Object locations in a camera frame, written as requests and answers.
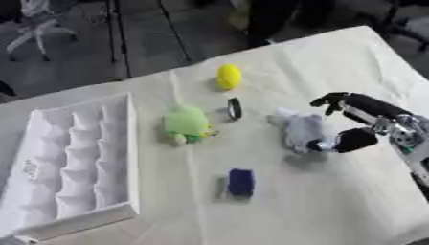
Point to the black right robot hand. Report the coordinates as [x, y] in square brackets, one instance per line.
[366, 106]

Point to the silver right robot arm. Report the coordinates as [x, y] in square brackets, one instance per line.
[411, 140]

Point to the white compartment box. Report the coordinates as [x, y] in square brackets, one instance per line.
[84, 166]

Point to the grey elephant soft toy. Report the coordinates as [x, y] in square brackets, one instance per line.
[301, 129]

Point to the black office chair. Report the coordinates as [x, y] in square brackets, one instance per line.
[399, 22]

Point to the person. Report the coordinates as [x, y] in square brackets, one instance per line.
[268, 19]

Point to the yellow toy lemon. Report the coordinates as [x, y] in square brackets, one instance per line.
[229, 76]

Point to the dark blue block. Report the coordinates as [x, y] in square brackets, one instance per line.
[241, 182]

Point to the green turtle soft toy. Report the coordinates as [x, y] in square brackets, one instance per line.
[186, 124]

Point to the black tripod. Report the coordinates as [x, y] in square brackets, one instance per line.
[120, 35]

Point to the white office chair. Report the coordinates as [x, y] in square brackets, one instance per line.
[37, 25]

